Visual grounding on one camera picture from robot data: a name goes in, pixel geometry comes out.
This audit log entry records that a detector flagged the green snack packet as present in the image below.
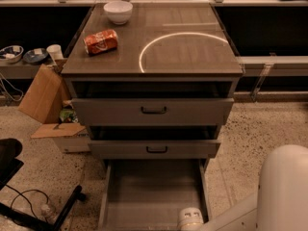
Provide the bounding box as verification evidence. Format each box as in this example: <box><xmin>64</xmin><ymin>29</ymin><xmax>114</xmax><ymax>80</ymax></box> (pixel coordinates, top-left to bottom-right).
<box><xmin>59</xmin><ymin>109</ymin><xmax>78</xmax><ymax>123</ymax></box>

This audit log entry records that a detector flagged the blue patterned bowl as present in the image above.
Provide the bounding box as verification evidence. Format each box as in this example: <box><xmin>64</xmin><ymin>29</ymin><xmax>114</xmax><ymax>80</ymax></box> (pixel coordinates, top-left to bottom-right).
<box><xmin>0</xmin><ymin>45</ymin><xmax>24</xmax><ymax>64</ymax></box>

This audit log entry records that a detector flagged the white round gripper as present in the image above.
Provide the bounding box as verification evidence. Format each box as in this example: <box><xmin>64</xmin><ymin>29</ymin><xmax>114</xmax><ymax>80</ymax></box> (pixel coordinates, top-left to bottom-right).
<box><xmin>178</xmin><ymin>207</ymin><xmax>204</xmax><ymax>231</ymax></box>

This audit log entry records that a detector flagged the grey drawer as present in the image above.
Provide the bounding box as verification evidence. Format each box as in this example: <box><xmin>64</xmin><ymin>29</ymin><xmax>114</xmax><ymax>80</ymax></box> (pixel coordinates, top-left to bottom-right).
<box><xmin>97</xmin><ymin>160</ymin><xmax>208</xmax><ymax>231</ymax></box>
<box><xmin>72</xmin><ymin>98</ymin><xmax>234</xmax><ymax>126</ymax></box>
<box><xmin>89</xmin><ymin>140</ymin><xmax>220</xmax><ymax>159</ymax></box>

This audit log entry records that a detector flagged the grey middle drawer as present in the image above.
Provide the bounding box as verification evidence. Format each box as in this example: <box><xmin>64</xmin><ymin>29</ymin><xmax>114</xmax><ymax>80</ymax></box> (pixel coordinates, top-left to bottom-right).
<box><xmin>89</xmin><ymin>140</ymin><xmax>220</xmax><ymax>159</ymax></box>

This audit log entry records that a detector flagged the orange crushed soda can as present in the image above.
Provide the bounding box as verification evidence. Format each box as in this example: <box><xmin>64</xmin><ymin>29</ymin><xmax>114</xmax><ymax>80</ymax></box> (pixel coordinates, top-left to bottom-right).
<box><xmin>83</xmin><ymin>29</ymin><xmax>118</xmax><ymax>55</ymax></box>

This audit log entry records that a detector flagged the grey bottom drawer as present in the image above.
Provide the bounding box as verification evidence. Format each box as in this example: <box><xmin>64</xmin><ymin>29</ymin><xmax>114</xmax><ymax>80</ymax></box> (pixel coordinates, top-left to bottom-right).
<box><xmin>97</xmin><ymin>160</ymin><xmax>208</xmax><ymax>231</ymax></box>

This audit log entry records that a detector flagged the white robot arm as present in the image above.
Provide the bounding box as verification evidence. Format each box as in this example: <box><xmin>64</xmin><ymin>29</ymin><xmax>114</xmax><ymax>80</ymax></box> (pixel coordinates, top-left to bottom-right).
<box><xmin>178</xmin><ymin>144</ymin><xmax>308</xmax><ymax>231</ymax></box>

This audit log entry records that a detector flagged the white ceramic bowl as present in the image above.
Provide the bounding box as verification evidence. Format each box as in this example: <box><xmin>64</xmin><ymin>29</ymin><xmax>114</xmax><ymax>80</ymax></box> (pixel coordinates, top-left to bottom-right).
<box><xmin>103</xmin><ymin>1</ymin><xmax>133</xmax><ymax>25</ymax></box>

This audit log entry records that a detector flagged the grey wall shelf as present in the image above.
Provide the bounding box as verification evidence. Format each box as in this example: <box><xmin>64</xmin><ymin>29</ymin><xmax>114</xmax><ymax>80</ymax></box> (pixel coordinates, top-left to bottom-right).
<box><xmin>0</xmin><ymin>59</ymin><xmax>67</xmax><ymax>81</ymax></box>

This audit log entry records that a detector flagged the open cardboard box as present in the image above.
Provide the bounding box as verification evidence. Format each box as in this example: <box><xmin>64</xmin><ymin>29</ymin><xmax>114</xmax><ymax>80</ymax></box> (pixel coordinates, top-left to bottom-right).
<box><xmin>18</xmin><ymin>64</ymin><xmax>90</xmax><ymax>153</ymax></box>

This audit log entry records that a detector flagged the black cable on floor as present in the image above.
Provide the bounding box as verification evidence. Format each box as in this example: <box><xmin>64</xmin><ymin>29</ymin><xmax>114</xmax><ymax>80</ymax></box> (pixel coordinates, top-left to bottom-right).
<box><xmin>5</xmin><ymin>184</ymin><xmax>51</xmax><ymax>219</ymax></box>

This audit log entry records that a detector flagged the white paper cup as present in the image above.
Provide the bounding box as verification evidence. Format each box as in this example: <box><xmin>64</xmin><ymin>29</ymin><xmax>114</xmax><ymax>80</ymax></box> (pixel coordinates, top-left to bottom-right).
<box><xmin>47</xmin><ymin>44</ymin><xmax>64</xmax><ymax>61</ymax></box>

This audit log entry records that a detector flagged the grey top drawer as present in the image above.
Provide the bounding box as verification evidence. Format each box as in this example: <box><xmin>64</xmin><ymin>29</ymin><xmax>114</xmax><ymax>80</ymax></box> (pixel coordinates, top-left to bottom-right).
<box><xmin>72</xmin><ymin>98</ymin><xmax>234</xmax><ymax>126</ymax></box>

